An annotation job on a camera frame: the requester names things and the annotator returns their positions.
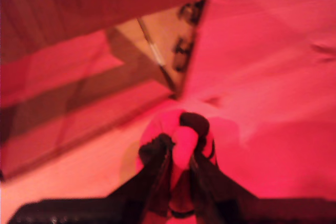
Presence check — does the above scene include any cardboard dice tower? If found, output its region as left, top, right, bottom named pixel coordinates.
left=0, top=0, right=223, bottom=183

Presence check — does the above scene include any red and black footbag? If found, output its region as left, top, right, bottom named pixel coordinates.
left=135, top=108, right=220, bottom=219

